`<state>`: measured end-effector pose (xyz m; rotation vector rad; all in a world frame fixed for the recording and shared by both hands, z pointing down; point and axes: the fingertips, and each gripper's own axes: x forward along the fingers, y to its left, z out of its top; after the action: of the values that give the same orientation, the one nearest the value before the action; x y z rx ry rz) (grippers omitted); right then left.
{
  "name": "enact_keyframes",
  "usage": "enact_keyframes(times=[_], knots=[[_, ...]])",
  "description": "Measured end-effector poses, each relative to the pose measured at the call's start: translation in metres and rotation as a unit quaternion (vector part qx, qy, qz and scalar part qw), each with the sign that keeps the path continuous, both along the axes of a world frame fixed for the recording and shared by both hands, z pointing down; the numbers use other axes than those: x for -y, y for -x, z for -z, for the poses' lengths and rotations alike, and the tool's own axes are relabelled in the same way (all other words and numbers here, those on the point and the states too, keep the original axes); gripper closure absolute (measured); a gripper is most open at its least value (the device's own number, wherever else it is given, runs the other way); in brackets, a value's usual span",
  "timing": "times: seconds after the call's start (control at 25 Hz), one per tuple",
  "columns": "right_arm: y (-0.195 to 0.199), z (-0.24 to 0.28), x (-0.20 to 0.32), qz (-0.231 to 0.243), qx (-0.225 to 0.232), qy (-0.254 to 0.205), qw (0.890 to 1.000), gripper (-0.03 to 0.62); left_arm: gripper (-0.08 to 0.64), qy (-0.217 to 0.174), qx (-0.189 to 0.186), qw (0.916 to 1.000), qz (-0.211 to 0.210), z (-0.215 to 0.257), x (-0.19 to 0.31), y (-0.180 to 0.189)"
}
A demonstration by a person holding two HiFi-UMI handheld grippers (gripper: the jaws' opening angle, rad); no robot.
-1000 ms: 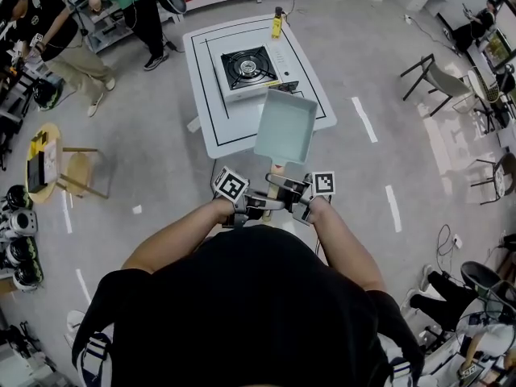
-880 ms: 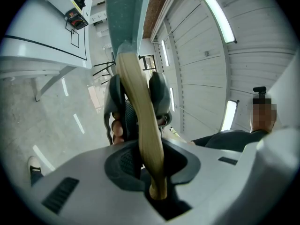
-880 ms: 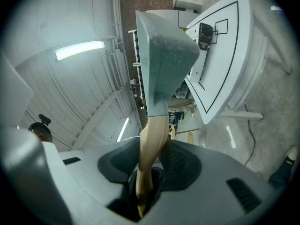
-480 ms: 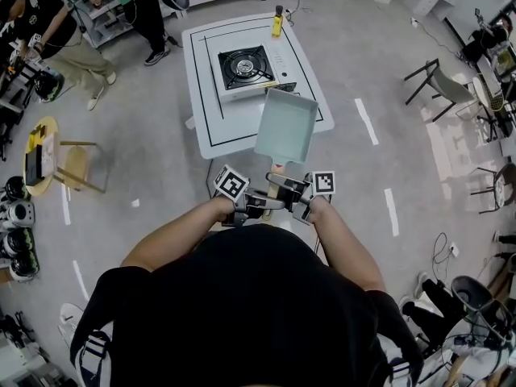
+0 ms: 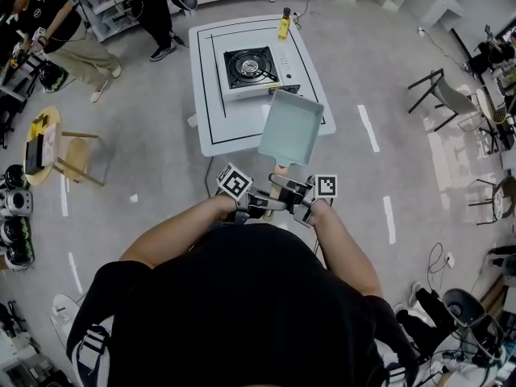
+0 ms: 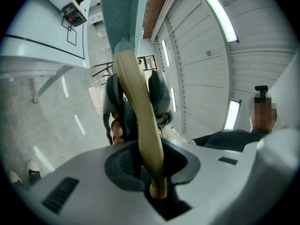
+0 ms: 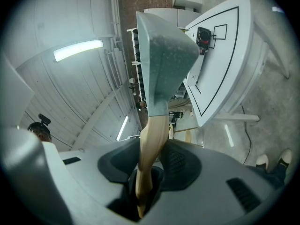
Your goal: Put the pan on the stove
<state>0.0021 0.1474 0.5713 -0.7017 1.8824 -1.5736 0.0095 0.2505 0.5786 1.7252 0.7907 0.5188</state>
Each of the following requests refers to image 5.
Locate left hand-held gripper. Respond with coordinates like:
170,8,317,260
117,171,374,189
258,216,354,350
216,162,289,226

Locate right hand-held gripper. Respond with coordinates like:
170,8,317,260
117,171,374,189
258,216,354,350
268,173,339,228

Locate light green rectangular frying pan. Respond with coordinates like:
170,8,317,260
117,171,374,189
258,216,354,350
256,89,326,222

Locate white portable gas stove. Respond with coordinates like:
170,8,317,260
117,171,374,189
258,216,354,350
217,42,302,103

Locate person's right forearm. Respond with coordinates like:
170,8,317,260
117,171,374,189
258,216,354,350
310,198,385,298

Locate person's left forearm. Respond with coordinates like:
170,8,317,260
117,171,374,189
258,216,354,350
118,194,239,269

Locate white table with black lines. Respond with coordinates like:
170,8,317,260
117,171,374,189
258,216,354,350
188,13,338,157

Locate person's black shirt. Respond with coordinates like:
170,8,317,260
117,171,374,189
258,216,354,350
66,222,420,387

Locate yellow oil bottle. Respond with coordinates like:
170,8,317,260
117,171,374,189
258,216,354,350
277,6,292,42

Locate grey chair black legs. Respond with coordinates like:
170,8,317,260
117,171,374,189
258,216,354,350
406,69,485,132

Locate wooden stool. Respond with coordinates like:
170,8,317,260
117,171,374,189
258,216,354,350
52,131,106,188

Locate grey black office chair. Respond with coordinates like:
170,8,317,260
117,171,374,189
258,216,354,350
441,287,505,362

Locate white mesh chair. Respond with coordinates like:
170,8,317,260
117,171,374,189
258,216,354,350
475,82,511,156

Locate patterned board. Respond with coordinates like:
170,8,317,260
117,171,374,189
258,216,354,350
42,125,57,167

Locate round wooden table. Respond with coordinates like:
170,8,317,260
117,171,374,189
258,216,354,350
23,106,64,187

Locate black box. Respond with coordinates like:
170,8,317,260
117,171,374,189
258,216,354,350
24,135,46,175

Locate yellow box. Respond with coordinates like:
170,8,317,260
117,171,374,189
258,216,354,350
31,113,50,136

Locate grey metal rack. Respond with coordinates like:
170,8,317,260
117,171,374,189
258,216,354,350
78,0,140,43

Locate black frame chair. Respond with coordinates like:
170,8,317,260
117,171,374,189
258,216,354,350
467,174,516,227

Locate white backpack strap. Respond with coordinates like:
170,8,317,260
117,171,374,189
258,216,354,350
72,324,114,387
382,352,412,387

